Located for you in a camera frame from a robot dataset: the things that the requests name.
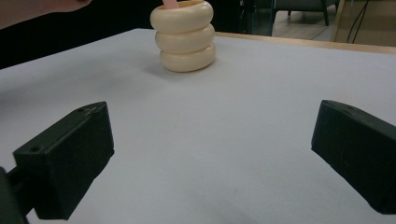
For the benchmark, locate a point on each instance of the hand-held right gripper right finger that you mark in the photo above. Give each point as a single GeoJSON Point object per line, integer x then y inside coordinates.
{"type": "Point", "coordinates": [358, 149]}

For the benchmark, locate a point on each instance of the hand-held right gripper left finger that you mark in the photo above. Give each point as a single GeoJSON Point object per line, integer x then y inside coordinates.
{"type": "Point", "coordinates": [65, 161]}

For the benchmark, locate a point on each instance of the cream ribbed holder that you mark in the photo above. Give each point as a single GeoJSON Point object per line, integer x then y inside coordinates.
{"type": "Point", "coordinates": [186, 40]}

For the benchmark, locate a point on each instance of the pink brush with metal pins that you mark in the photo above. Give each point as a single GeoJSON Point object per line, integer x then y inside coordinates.
{"type": "Point", "coordinates": [170, 3]}

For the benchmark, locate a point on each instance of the beige wooden cabinet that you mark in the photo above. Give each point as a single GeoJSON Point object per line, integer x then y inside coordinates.
{"type": "Point", "coordinates": [379, 21]}

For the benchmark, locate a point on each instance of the grey chair with dark legs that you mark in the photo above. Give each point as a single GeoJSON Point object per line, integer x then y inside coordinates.
{"type": "Point", "coordinates": [308, 6]}

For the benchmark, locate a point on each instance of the dark metal stand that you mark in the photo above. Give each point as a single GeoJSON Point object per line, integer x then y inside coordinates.
{"type": "Point", "coordinates": [258, 15]}

